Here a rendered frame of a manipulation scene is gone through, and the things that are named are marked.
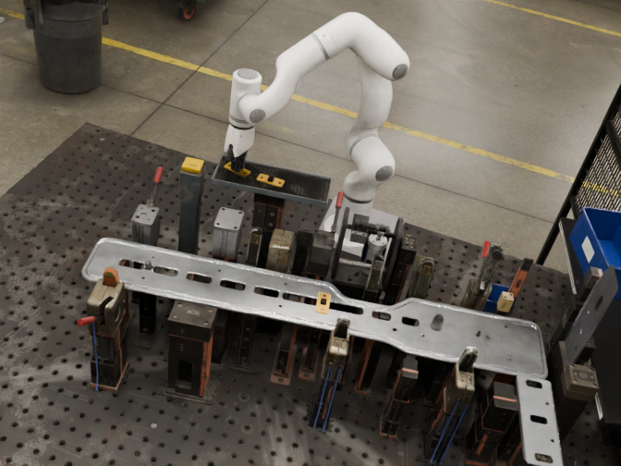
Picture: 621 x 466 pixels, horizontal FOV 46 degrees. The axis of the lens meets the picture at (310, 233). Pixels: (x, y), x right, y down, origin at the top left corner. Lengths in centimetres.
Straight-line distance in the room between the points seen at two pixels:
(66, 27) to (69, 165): 173
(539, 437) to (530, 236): 249
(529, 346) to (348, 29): 107
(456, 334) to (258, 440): 66
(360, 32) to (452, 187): 252
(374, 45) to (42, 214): 140
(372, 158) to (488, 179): 239
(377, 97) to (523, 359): 91
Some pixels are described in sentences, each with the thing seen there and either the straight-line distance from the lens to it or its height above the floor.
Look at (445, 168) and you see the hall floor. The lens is 474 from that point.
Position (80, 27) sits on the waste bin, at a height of 47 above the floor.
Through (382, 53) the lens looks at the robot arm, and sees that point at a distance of 221.
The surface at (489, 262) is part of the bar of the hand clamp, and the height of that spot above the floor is 116.
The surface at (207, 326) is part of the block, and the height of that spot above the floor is 103.
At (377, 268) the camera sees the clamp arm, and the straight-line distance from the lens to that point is 222.
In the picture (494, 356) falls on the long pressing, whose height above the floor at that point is 100.
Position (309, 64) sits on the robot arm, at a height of 155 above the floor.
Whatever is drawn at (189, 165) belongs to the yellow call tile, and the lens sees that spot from 234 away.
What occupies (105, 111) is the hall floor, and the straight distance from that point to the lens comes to 479.
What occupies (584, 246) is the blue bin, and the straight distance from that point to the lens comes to 257.
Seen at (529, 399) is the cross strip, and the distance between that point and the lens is 213.
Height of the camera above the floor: 252
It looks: 40 degrees down
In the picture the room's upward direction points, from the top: 11 degrees clockwise
